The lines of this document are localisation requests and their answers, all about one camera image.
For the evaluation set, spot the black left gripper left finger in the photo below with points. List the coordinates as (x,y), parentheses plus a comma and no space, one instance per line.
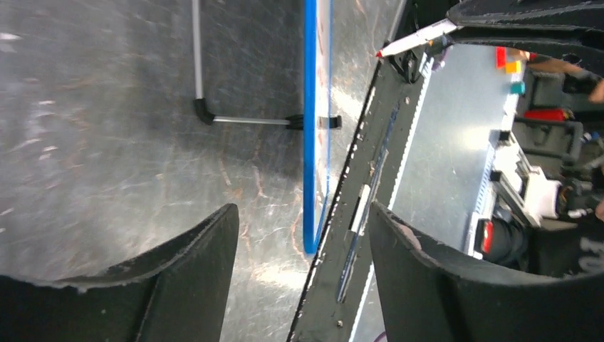
(176,291)

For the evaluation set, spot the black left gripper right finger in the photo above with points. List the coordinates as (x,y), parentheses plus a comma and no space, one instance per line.
(432,292)

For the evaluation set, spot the red white marker pen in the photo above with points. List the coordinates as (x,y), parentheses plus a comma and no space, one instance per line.
(418,38)

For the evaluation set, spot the blue framed whiteboard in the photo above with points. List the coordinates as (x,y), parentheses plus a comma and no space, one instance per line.
(316,121)

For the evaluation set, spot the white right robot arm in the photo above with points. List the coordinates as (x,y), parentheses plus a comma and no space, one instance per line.
(570,31)

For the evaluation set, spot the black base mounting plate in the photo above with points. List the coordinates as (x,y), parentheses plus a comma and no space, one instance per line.
(341,272)

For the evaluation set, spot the person in black clothes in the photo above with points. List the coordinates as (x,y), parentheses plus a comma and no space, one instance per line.
(561,253)

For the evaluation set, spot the red fire extinguisher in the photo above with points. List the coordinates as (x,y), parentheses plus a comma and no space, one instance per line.
(550,114)

